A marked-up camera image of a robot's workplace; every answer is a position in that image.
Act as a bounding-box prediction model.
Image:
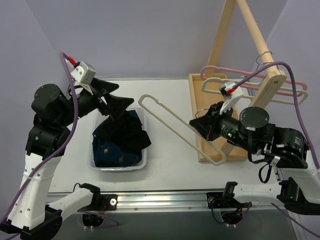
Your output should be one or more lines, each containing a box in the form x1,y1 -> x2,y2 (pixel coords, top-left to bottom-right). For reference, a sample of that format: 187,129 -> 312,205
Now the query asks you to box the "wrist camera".
70,61 -> 96,86
219,81 -> 244,115

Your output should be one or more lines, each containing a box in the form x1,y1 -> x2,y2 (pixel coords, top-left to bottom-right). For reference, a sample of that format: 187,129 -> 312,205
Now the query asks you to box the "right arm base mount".
206,181 -> 253,228

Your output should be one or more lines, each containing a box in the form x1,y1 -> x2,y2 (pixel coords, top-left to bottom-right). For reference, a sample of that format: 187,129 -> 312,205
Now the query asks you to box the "aluminium rail table edge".
42,191 -> 298,213

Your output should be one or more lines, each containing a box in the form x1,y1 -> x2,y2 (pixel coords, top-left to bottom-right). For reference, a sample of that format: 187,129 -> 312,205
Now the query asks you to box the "black garment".
94,110 -> 152,154

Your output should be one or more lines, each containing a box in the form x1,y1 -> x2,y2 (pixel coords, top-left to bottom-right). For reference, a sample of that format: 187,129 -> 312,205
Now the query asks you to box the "wooden clothes rack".
188,0 -> 288,164

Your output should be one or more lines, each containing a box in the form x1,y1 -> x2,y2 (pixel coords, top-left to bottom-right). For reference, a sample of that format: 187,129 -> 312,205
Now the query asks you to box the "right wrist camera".
219,81 -> 244,115

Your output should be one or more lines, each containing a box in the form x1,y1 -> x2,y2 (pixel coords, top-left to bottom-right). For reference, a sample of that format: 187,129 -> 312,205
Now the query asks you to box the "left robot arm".
0,82 -> 134,240

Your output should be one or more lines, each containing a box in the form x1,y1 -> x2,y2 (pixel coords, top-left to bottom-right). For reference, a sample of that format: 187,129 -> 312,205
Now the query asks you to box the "white plastic basket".
88,106 -> 151,171

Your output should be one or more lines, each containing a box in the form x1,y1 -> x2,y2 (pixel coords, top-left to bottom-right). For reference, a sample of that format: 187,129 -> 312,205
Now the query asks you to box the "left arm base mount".
78,194 -> 120,230

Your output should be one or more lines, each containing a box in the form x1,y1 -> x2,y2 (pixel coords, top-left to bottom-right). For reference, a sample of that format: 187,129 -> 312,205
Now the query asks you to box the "cream white hanger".
201,77 -> 309,105

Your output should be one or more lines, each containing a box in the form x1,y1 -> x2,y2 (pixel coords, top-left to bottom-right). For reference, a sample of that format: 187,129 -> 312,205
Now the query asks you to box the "blue denim skirt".
92,111 -> 143,168

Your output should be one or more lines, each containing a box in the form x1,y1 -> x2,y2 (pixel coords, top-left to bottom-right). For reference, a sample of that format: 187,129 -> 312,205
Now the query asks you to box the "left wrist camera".
70,61 -> 96,86

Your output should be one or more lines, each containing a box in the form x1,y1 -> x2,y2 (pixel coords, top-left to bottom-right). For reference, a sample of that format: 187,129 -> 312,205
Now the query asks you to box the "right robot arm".
92,81 -> 320,215

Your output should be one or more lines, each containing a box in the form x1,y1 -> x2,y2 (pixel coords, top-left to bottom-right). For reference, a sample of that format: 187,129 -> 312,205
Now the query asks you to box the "pink hanger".
199,65 -> 307,97

